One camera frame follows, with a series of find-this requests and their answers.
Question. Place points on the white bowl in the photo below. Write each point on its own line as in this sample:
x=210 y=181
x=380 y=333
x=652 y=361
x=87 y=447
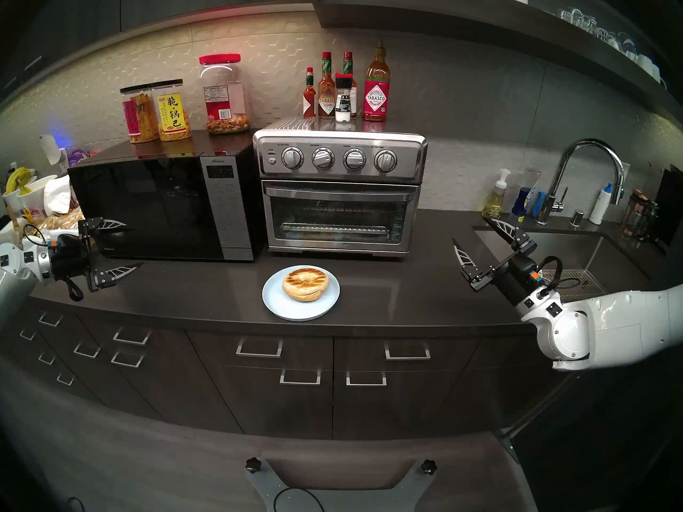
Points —
x=34 y=193

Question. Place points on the brown sauce Tabasco bottle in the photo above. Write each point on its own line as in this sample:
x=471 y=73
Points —
x=326 y=100

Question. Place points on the chrome gooseneck faucet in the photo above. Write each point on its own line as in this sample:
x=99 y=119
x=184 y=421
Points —
x=543 y=213

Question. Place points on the black countertop appliance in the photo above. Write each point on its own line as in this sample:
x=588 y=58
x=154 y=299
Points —
x=672 y=207

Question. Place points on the red label snack jar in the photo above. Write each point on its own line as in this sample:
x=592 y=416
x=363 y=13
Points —
x=136 y=119

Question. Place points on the yellow bananas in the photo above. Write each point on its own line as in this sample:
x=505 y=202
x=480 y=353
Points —
x=16 y=177

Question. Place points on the silver oven knob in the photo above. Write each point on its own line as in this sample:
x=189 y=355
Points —
x=292 y=158
x=385 y=161
x=323 y=158
x=354 y=159

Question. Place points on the grey robot base bracket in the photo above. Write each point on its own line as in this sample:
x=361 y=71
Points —
x=341 y=497

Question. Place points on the stainless steel sink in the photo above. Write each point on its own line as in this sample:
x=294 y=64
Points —
x=576 y=249

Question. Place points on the metal sink grid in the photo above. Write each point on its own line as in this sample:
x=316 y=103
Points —
x=592 y=292

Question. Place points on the glass french press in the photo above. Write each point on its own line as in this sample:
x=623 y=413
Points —
x=636 y=217

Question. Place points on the white paper bag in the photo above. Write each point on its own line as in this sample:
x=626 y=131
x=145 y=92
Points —
x=57 y=196

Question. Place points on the white paper roll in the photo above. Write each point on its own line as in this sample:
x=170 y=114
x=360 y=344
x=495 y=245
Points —
x=50 y=149

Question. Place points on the toasted bagel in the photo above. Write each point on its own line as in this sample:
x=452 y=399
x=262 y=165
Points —
x=305 y=284

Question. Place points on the dark wood base cabinet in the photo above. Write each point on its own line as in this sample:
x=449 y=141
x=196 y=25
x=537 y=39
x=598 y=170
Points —
x=299 y=409

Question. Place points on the white box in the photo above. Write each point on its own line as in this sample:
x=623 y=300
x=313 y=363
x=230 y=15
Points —
x=6 y=232

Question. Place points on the blue sponge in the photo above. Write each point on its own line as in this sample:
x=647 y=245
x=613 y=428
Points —
x=538 y=204

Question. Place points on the light blue plate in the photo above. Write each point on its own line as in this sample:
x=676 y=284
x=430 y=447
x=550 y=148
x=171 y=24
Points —
x=283 y=308

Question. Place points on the clear bag of bread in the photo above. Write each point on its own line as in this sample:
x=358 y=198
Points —
x=61 y=220

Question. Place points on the black silver microwave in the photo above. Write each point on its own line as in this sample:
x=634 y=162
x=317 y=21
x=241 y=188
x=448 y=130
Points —
x=160 y=207

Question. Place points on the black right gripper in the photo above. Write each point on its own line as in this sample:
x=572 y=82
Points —
x=516 y=279

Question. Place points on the grey wall cabinet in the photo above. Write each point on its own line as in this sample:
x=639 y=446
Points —
x=187 y=4

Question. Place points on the stainless steel toaster oven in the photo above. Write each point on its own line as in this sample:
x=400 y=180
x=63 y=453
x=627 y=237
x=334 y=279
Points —
x=336 y=140

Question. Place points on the red lid clear snack jar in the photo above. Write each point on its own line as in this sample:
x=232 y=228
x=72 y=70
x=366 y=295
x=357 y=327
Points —
x=224 y=100

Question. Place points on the black bracket knob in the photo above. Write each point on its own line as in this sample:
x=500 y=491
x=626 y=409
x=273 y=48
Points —
x=428 y=466
x=253 y=465

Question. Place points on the large orange Tabasco bottle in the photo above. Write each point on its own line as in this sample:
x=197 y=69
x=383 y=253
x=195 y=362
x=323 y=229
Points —
x=376 y=97

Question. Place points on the small red Tabasco bottle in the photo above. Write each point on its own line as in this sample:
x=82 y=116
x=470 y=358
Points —
x=309 y=100

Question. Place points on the yellow label snack jar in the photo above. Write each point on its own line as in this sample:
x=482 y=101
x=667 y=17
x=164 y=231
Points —
x=173 y=113

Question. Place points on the white mug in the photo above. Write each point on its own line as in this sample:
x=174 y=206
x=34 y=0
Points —
x=633 y=55
x=647 y=65

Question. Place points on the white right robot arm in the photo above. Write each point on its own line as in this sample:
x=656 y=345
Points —
x=629 y=327

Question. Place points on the blue dish soap bottle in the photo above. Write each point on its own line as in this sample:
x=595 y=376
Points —
x=522 y=204

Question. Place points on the glass oven door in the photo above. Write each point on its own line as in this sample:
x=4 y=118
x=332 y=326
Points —
x=341 y=217

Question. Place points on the yellow liquid soap dispenser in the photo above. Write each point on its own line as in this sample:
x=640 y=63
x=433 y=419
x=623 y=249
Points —
x=496 y=201

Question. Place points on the purple snack packet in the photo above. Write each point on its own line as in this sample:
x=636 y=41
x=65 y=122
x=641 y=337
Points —
x=80 y=156

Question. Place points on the green neck sauce bottle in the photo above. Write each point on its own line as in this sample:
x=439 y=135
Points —
x=348 y=63

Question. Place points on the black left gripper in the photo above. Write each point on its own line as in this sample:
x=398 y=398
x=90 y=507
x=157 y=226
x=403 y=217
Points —
x=69 y=257

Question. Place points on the white bottle blue cap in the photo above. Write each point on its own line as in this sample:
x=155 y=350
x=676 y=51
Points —
x=599 y=209

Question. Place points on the chrome sink fitting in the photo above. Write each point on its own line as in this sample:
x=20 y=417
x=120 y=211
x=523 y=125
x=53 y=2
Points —
x=576 y=218

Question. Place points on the dark wall shelf unit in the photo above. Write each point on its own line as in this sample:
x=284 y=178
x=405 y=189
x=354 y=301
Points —
x=427 y=15

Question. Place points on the clear drinking glass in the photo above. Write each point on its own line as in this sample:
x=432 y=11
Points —
x=587 y=23
x=567 y=16
x=624 y=40

